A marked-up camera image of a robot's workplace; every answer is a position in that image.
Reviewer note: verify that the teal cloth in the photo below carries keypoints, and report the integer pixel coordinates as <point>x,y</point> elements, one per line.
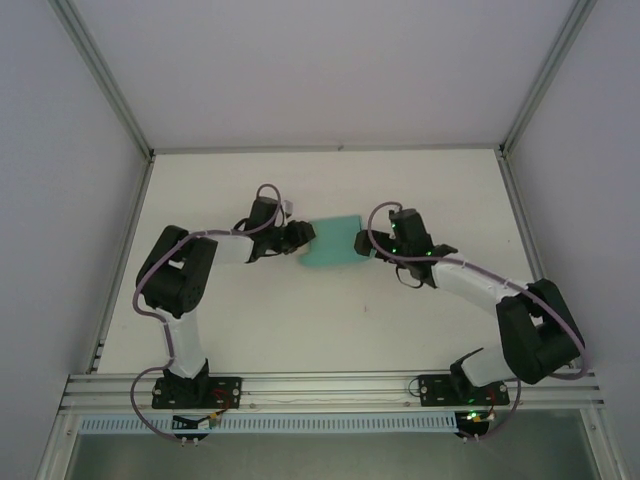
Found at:
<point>332,242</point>

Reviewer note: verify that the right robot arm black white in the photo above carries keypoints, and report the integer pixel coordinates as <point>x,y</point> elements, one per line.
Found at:
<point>470,287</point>

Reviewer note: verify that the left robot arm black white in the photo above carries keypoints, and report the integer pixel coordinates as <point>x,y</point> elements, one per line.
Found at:
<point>185,340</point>

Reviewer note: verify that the shiny metal sheet panel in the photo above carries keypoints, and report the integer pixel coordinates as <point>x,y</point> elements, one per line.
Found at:
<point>325,457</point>

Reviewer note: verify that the aluminium frame crossbar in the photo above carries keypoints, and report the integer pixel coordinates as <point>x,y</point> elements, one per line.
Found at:
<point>325,149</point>

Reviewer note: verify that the aluminium frame side rail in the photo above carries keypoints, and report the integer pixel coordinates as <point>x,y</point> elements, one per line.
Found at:
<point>525,225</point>
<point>135,215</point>

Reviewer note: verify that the wide aluminium mounting rail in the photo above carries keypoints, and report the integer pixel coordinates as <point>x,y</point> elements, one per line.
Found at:
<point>325,387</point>

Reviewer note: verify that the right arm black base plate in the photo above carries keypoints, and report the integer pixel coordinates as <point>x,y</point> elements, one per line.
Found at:
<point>435,390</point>

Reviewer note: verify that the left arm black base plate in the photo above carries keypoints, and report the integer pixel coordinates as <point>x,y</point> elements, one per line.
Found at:
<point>227,390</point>

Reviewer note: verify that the aluminium frame post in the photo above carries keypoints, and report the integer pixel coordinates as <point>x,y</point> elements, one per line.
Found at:
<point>547,75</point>
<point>105,80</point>

